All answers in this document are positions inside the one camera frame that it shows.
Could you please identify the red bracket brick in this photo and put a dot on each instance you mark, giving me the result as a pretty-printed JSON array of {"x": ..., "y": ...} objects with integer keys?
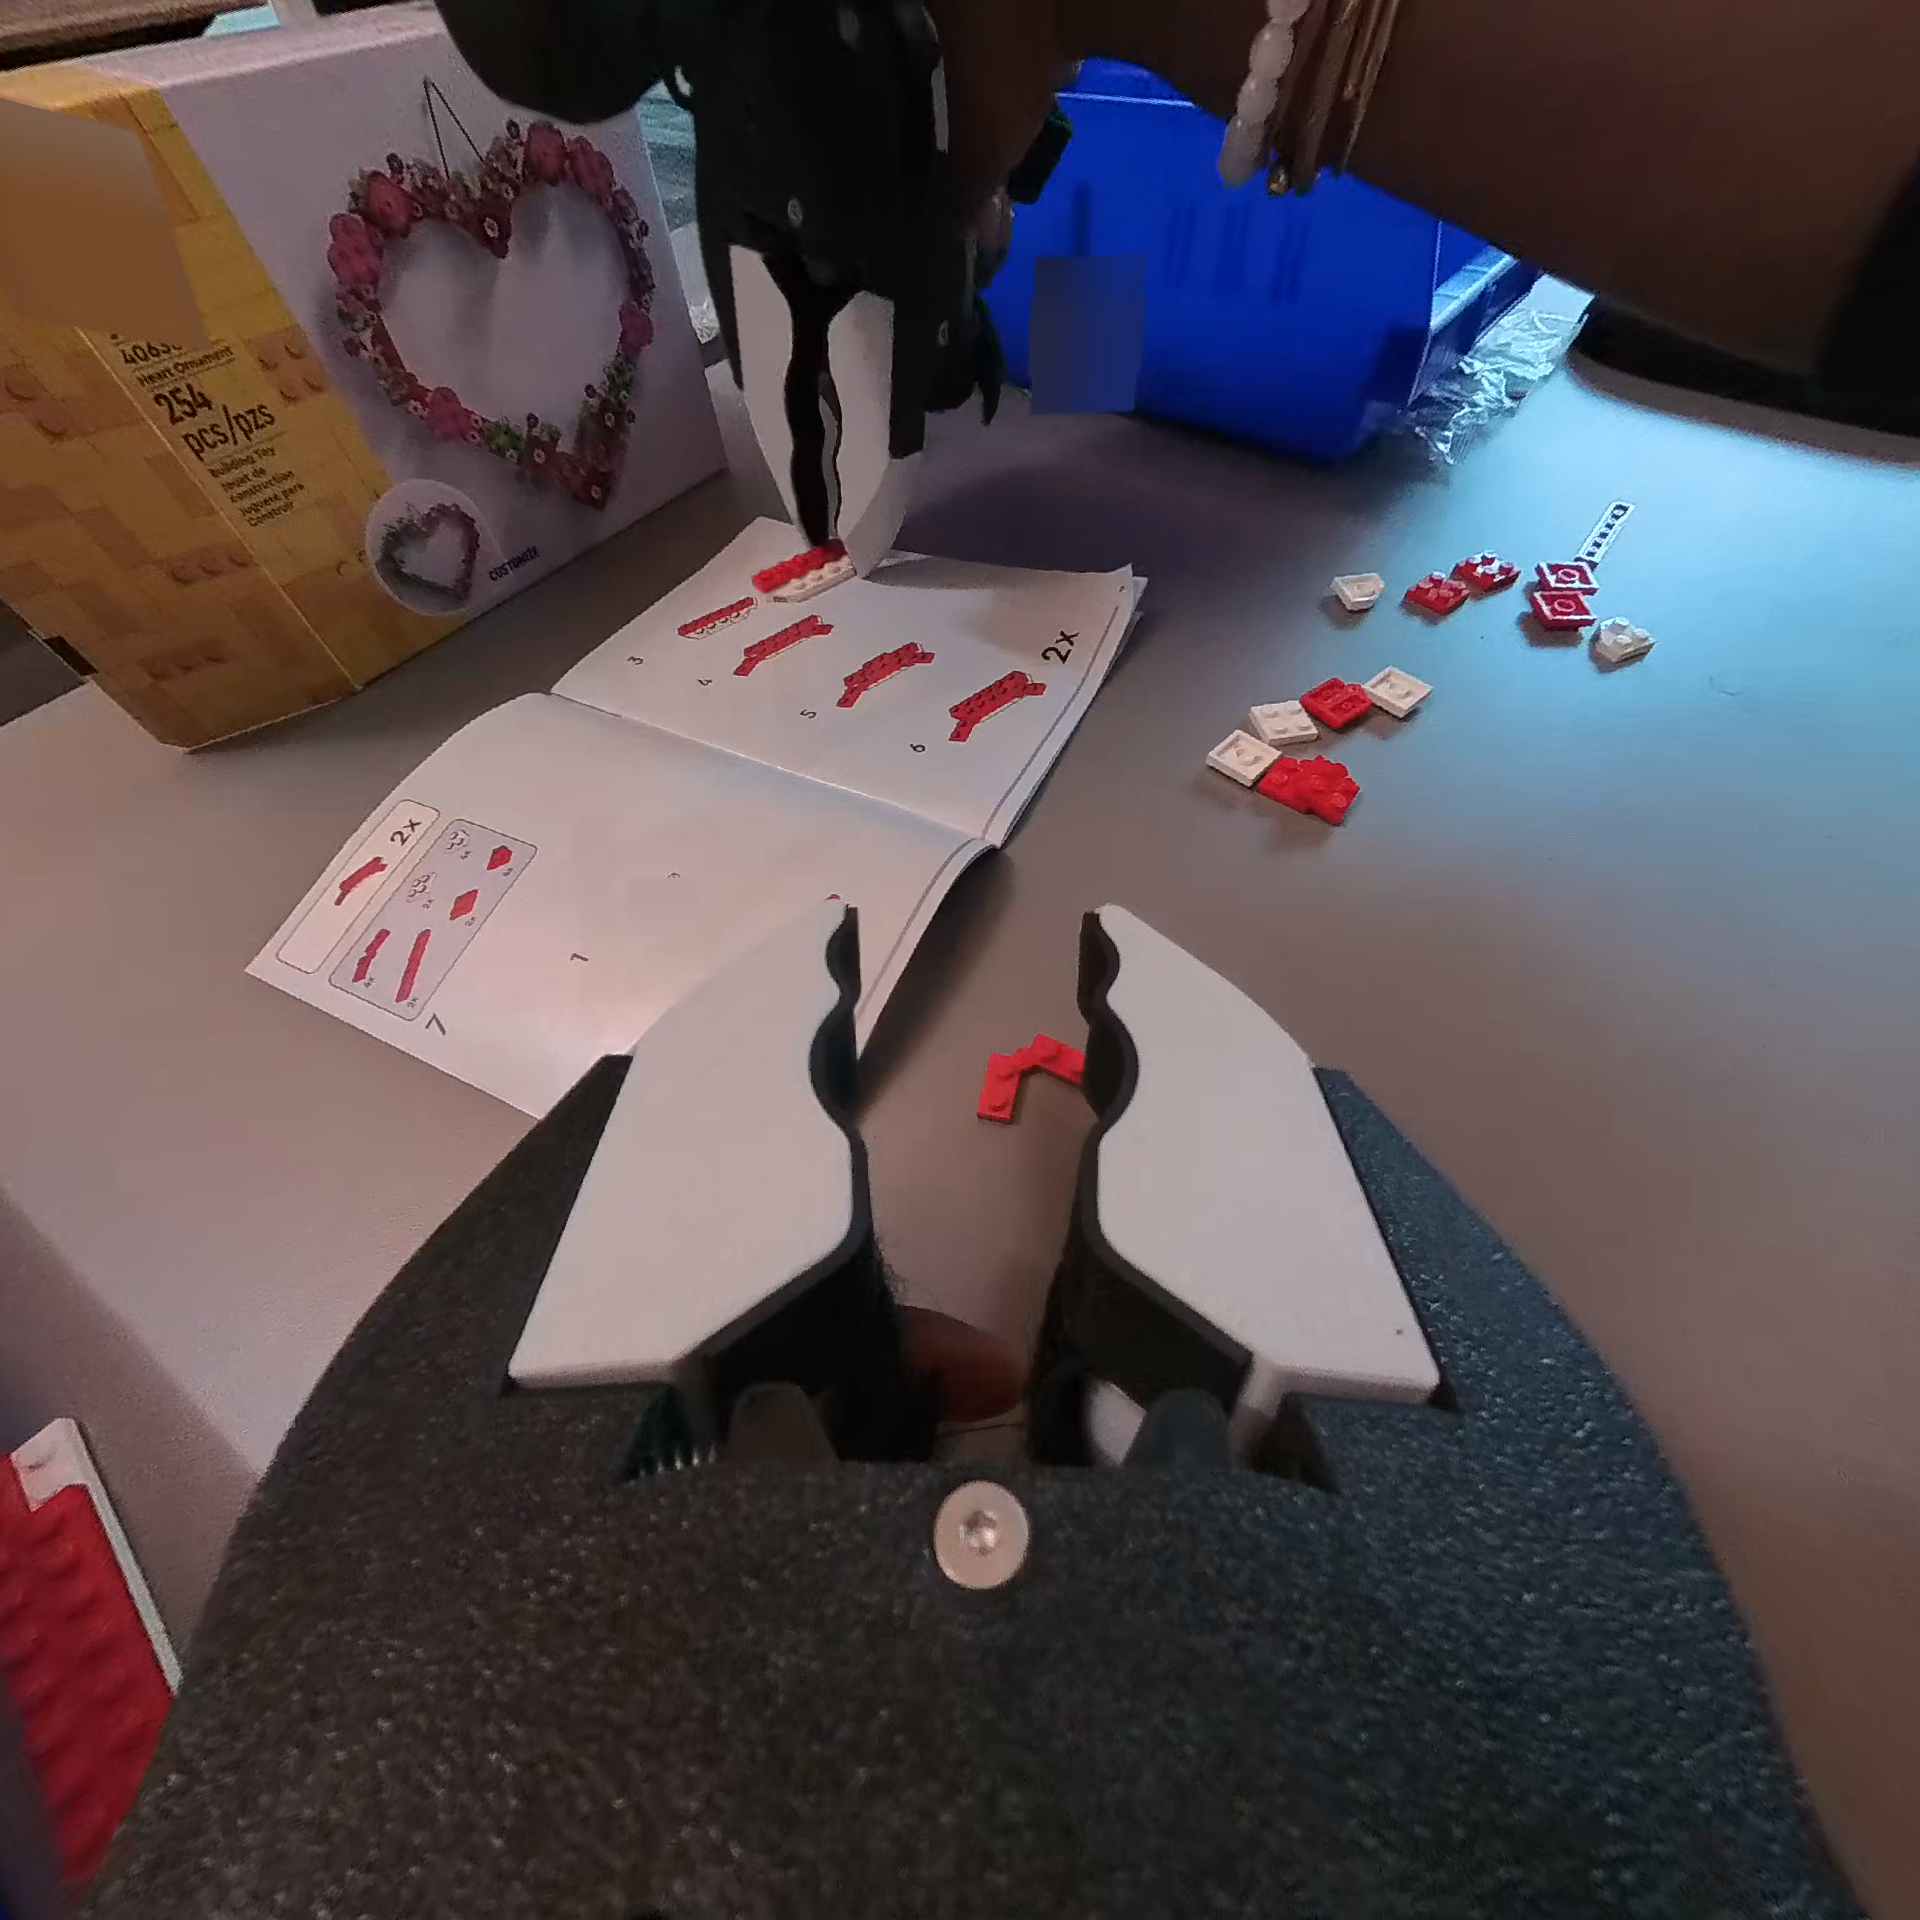
[{"x": 997, "y": 1088}]

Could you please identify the red plate brick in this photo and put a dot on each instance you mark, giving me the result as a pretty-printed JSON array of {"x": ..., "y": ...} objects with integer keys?
[
  {"x": 1335, "y": 705},
  {"x": 1308, "y": 786}
]

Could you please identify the red studded plate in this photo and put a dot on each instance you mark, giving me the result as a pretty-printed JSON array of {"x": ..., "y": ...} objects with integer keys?
[{"x": 76, "y": 1650}]

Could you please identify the clear plastic bag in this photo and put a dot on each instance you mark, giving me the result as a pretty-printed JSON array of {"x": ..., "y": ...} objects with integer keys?
[{"x": 1500, "y": 376}]

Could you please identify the small white brick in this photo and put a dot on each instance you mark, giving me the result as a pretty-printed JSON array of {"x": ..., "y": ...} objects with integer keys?
[
  {"x": 1623, "y": 641},
  {"x": 1358, "y": 593}
]

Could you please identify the person's right hand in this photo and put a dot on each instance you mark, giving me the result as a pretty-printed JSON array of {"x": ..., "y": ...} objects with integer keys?
[{"x": 1142, "y": 59}]

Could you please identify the white instruction booklet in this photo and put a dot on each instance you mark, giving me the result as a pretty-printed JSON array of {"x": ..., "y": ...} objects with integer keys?
[{"x": 675, "y": 839}]

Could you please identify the small red brick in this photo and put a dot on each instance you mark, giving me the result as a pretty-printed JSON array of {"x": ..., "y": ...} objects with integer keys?
[
  {"x": 1484, "y": 577},
  {"x": 1436, "y": 595}
]

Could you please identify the blue plastic bin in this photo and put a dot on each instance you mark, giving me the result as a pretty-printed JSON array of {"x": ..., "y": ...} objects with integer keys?
[{"x": 1276, "y": 300}]

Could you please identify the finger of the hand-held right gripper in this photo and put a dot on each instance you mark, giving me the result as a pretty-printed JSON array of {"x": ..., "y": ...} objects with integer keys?
[
  {"x": 869, "y": 451},
  {"x": 758, "y": 346}
]

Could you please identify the grey desk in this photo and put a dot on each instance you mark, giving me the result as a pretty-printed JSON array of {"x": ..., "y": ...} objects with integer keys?
[{"x": 1500, "y": 974}]

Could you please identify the red white brick assembly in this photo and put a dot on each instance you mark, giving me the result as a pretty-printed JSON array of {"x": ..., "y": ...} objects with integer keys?
[{"x": 804, "y": 579}]

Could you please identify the yellow white product box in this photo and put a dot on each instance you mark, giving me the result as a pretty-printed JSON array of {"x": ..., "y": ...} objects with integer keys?
[{"x": 495, "y": 422}]

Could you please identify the red white square tile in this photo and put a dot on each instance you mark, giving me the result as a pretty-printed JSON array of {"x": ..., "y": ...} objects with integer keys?
[
  {"x": 1569, "y": 579},
  {"x": 1559, "y": 615}
]

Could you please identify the black white strip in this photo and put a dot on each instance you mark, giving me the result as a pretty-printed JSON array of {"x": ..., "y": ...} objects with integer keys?
[{"x": 1604, "y": 536}]

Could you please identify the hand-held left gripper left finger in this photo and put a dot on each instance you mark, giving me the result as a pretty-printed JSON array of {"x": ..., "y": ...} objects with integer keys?
[{"x": 705, "y": 1200}]

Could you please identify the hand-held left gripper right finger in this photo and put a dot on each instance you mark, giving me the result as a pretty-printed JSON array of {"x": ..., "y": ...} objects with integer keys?
[{"x": 1244, "y": 1214}]

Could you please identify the person's left hand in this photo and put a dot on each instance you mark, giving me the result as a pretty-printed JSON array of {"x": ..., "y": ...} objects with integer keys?
[{"x": 962, "y": 1366}]

